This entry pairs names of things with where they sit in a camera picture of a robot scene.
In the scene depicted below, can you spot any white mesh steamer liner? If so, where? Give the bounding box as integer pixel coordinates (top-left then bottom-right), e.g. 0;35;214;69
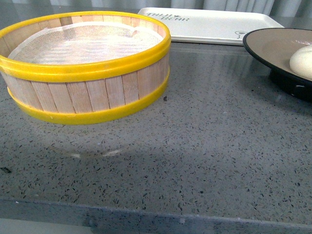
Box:
8;21;163;65

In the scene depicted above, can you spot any white steamed bun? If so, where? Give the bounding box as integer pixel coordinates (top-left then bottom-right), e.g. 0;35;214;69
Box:
290;45;312;80

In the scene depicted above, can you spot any yellow rimmed bamboo steamer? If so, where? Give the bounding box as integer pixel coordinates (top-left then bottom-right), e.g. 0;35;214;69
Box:
0;11;171;125

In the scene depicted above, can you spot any white Taiji Bear tray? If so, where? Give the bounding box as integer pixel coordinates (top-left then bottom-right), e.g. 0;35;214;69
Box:
138;7;283;45

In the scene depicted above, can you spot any black rimmed tan plate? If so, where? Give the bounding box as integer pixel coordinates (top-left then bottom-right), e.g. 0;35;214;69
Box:
243;28;312;102

